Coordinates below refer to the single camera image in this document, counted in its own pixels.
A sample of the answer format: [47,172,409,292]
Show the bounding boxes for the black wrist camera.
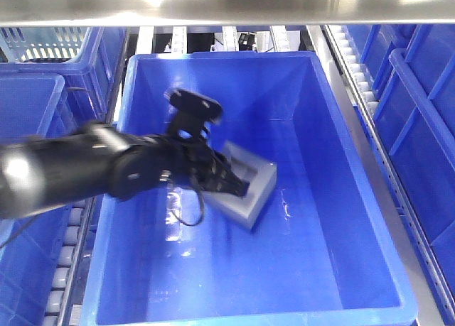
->
[164,88,223,142]

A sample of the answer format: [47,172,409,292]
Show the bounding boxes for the white roller conveyor track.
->
[42,200,90,325]

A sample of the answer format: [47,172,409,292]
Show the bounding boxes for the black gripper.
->
[149,134,250,197]

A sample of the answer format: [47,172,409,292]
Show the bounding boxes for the steel shelf beam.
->
[1,0,454,27]

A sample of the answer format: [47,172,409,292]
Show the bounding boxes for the large blue target bin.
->
[80,52,418,325]

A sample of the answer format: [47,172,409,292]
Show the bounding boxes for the blue bin left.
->
[1,74,76,325]

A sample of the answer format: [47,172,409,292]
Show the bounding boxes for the blue bin far right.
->
[344,23,455,284]

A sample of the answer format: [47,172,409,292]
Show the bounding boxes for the gray square hollow base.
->
[203,141,277,230]

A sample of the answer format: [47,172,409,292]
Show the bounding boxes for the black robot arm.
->
[1,123,239,219]

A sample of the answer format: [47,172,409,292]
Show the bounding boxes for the blue perforated crate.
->
[1,26,127,121]

